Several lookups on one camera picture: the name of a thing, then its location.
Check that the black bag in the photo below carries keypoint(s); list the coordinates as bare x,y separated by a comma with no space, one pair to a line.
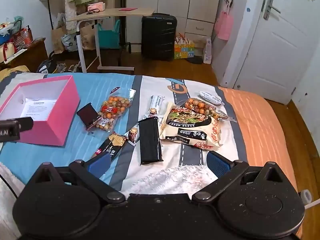
46,66

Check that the colourful gift bag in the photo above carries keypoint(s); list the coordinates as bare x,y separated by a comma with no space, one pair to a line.
183,51

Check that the white wardrobe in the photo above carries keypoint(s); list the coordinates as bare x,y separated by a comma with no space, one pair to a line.
195,0

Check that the black suitcase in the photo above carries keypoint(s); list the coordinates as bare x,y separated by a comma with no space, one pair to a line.
158,37

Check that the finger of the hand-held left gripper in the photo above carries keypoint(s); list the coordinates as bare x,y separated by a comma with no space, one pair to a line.
26,124

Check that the black gold snack bar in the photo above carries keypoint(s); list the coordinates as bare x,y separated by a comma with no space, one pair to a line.
112,143

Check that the pink paper bag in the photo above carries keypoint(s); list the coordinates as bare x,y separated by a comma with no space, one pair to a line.
223,26

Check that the white printed plastic bag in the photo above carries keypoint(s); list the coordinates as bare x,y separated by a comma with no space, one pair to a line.
70,42

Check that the teal shopping bag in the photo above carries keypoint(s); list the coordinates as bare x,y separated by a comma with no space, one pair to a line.
107,38

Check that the orange bottle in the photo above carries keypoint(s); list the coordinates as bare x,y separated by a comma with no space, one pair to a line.
27,33

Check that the dark brown snack packet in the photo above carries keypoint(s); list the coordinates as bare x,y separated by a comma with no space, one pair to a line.
86,115

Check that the pink cardboard box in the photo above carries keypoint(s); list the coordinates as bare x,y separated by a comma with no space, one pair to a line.
50,133

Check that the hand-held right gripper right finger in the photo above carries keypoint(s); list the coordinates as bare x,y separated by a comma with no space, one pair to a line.
220,163

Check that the wooden nightstand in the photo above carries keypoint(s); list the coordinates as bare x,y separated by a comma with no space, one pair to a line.
32,55

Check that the cream bag with red ribbon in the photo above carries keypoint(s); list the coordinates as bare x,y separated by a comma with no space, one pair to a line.
7,51

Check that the white sausage packet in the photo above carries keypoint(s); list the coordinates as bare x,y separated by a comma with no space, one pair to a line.
210,97

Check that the white paper sheet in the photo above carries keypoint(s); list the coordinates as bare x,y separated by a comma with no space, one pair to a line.
37,107

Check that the clear coated peanut bag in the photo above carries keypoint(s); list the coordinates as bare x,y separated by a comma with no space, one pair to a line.
200,106
112,110

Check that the pink tissue box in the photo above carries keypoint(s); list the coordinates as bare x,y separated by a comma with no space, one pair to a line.
96,6

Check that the bunch of keys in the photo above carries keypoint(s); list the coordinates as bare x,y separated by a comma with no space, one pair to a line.
92,11

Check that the tall white plastic bag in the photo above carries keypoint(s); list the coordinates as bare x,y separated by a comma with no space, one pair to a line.
207,51

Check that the large cream noodle bag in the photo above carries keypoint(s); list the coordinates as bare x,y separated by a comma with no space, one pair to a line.
190,130

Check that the white snack bar packet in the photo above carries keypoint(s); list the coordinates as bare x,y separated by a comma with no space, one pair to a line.
155,103

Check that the wooden overbed table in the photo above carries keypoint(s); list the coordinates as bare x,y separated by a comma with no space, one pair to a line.
112,12

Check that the brown paper bag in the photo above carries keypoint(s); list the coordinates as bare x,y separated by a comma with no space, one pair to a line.
57,40
87,37

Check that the pair of slippers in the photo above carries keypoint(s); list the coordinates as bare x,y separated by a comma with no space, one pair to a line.
72,68

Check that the white door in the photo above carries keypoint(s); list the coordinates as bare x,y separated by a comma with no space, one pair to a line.
275,55

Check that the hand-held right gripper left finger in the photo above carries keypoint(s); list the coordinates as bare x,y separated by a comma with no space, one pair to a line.
100,164

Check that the red card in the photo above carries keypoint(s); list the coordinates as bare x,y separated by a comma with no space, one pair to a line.
127,9

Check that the yellow pillow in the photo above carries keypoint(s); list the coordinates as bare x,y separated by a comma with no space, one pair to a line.
12,70

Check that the long black snack packet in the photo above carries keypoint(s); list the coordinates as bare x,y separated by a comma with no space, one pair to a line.
150,141

